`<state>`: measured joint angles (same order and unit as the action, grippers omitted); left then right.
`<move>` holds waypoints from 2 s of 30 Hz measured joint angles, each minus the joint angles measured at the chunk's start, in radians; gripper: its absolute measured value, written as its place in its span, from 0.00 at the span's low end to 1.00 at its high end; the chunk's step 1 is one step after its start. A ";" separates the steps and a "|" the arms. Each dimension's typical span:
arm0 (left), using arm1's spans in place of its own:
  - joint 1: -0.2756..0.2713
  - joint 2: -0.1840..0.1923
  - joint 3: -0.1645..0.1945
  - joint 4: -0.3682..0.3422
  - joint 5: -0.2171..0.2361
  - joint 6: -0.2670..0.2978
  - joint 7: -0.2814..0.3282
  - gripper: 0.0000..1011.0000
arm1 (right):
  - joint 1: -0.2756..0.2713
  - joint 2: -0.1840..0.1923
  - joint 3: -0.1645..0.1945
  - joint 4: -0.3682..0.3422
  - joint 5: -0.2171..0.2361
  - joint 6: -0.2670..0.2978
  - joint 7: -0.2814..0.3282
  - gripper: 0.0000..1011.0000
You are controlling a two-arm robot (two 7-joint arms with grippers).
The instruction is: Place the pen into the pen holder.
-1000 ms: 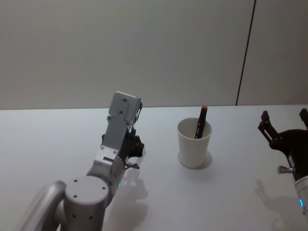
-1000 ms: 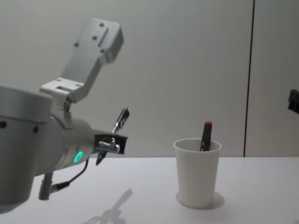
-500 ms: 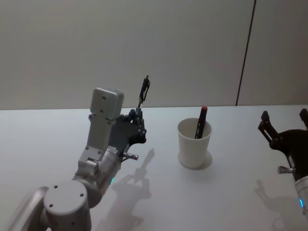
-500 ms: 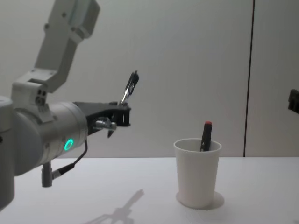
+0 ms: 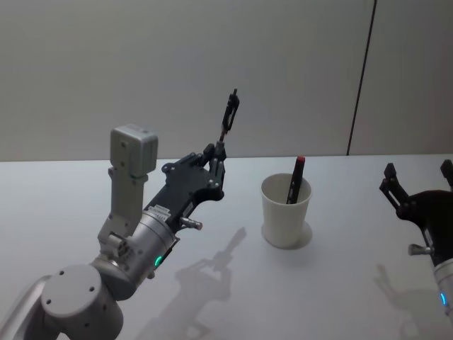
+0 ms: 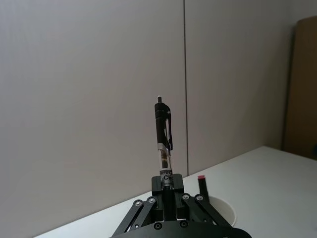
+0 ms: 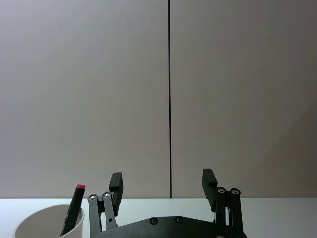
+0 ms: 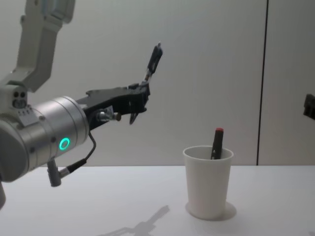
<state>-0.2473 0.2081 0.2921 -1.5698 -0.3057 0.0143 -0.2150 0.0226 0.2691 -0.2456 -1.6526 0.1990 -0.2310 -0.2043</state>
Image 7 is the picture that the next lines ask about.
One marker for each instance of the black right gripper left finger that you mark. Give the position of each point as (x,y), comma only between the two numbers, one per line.
(116,193)

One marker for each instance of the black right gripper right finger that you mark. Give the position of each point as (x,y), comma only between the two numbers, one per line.
(210,191)

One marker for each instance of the white table cloth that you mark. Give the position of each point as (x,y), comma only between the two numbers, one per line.
(173,208)

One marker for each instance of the black marker with red cap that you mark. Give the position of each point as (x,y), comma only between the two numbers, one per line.
(72,210)

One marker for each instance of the white round cup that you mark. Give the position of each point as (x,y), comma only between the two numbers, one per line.
(50,221)

